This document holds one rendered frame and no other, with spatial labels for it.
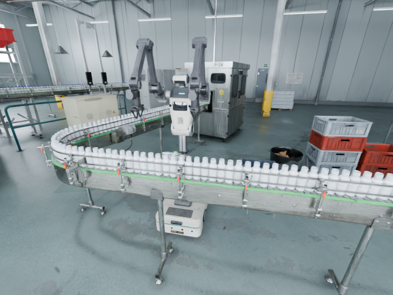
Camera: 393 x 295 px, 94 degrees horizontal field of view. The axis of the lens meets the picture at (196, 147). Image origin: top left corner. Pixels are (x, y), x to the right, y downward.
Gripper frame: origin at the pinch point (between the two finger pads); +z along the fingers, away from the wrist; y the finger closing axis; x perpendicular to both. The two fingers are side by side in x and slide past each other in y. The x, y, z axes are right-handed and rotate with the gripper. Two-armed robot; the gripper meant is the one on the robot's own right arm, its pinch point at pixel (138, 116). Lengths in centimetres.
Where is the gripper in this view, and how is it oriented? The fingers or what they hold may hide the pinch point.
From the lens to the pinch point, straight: 153.5
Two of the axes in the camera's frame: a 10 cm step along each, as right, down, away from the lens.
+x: 9.8, 0.8, -1.7
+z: -0.1, 9.3, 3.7
